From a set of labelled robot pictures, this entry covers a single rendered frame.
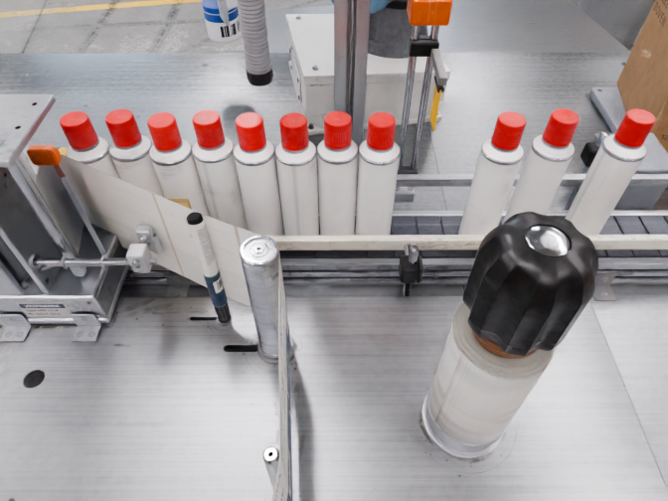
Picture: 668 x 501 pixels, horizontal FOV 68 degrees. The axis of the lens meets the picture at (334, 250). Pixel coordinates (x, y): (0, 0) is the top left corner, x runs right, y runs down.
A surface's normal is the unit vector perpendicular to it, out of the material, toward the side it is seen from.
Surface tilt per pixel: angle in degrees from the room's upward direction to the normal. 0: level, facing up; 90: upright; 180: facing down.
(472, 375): 91
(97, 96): 0
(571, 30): 0
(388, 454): 0
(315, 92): 90
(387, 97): 90
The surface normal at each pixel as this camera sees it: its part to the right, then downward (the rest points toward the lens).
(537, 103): 0.00, -0.65
